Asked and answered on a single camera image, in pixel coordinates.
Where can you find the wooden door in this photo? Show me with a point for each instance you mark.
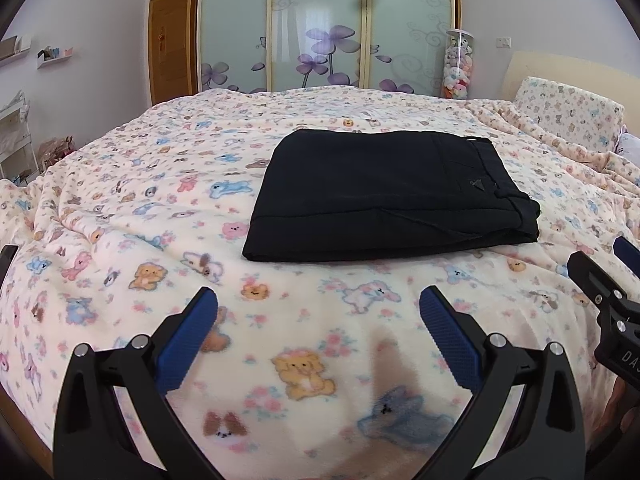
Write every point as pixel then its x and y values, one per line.
pixel 170 45

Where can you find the floral glass sliding wardrobe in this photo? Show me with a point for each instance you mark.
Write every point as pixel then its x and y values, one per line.
pixel 320 25

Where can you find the bear printed pillow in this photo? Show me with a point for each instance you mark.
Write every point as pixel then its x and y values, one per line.
pixel 570 110

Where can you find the black pants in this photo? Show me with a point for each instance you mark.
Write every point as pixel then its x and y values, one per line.
pixel 390 195

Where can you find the clear tube of plush toys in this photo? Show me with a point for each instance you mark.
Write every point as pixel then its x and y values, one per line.
pixel 457 67

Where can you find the purple pillow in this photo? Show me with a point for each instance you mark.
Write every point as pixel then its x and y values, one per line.
pixel 631 146

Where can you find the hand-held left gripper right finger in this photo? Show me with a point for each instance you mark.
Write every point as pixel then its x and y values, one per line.
pixel 450 340

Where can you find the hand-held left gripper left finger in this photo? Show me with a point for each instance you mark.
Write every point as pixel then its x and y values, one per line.
pixel 187 340

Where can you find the bear printed fleece blanket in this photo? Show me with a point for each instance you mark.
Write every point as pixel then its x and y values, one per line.
pixel 300 320

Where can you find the white wall socket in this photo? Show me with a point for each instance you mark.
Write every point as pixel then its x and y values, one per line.
pixel 504 42

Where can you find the cream headboard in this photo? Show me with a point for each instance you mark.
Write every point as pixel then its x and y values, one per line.
pixel 575 67

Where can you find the white wall shelf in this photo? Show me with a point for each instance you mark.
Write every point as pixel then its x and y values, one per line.
pixel 12 49
pixel 54 58

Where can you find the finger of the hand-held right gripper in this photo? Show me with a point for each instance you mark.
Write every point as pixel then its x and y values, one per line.
pixel 592 277
pixel 630 255

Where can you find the white storage rack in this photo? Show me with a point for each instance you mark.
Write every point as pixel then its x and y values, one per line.
pixel 15 135

